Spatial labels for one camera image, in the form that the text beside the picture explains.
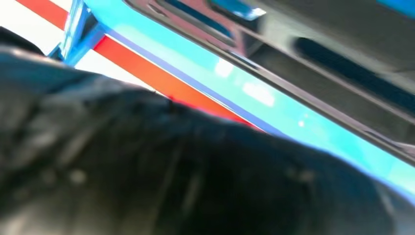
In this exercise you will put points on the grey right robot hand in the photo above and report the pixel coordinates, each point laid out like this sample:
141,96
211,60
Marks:
162,168

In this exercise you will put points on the blue metal shelf rack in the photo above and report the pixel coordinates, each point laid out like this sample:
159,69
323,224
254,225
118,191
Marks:
259,94

